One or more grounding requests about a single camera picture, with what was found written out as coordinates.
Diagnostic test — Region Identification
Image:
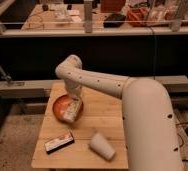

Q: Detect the white paper cup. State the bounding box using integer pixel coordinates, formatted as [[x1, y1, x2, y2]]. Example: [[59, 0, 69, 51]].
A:
[[89, 132, 115, 160]]

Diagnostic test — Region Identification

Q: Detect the small wooden table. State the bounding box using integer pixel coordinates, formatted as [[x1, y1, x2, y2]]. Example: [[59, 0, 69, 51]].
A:
[[31, 81, 128, 169]]

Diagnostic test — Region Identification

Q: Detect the black rectangular box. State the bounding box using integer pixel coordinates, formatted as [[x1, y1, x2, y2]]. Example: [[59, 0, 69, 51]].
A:
[[44, 132, 75, 154]]

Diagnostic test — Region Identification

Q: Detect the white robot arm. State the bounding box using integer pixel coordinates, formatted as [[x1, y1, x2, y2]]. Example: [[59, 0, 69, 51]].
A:
[[55, 55, 184, 171]]

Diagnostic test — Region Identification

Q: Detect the black bag on bench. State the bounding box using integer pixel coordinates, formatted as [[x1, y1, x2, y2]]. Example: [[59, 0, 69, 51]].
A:
[[103, 13, 126, 28]]

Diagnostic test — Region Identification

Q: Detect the orange ceramic bowl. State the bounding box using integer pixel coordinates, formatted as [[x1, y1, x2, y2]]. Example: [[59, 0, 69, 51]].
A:
[[52, 94, 83, 123]]

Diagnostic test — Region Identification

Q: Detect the orange crate on bench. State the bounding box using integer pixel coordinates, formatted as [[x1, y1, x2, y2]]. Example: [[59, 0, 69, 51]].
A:
[[127, 8, 147, 27]]

